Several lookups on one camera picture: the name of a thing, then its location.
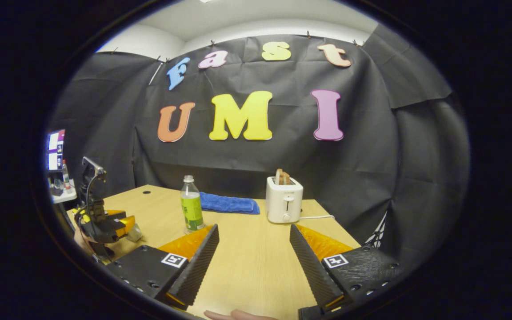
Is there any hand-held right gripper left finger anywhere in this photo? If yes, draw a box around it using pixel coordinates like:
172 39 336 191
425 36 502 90
104 224 220 311

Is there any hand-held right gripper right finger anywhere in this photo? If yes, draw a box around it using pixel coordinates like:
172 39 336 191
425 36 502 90
289 224 405 314

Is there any white teacup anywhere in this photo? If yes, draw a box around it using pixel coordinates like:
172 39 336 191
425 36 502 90
126 223 144 243

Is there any clear water bottle green label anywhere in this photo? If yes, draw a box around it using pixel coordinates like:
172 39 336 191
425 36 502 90
180 175 206 235

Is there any white side shelf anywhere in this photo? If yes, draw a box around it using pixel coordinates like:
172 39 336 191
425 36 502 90
50 179 78 204

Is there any blue towel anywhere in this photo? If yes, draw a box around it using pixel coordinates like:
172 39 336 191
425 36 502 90
200 192 260 215

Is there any white toaster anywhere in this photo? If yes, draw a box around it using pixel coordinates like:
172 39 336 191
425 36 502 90
265 176 304 224

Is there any computer monitor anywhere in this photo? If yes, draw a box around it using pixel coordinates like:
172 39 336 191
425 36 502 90
46 129 66 172

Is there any white lattice frame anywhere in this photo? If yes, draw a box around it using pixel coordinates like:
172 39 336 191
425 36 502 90
364 212 388 248

